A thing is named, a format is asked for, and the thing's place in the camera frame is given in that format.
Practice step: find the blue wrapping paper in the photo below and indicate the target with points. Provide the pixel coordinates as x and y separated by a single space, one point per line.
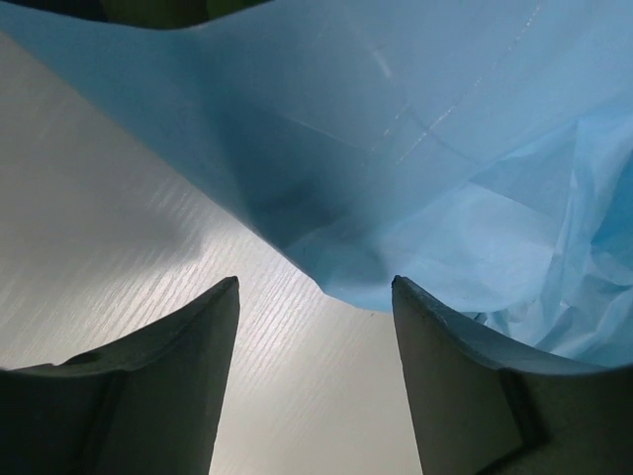
482 149

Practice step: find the artificial flower bunch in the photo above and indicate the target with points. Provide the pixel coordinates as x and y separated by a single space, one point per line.
171 14

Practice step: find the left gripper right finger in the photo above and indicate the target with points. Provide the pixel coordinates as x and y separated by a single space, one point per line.
483 403

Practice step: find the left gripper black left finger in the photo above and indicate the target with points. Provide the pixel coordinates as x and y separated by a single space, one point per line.
147 403

